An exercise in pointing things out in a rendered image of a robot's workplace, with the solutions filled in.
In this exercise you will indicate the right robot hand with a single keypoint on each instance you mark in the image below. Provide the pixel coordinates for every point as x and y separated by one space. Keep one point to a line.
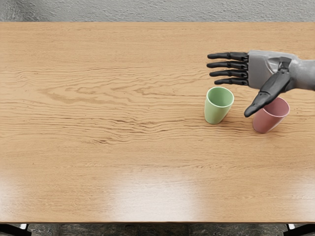
258 70

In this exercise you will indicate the pink cup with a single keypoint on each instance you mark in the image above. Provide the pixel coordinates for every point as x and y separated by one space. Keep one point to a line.
269 118

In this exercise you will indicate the green cup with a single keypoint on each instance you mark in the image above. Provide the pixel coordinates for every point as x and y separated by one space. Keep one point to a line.
216 108

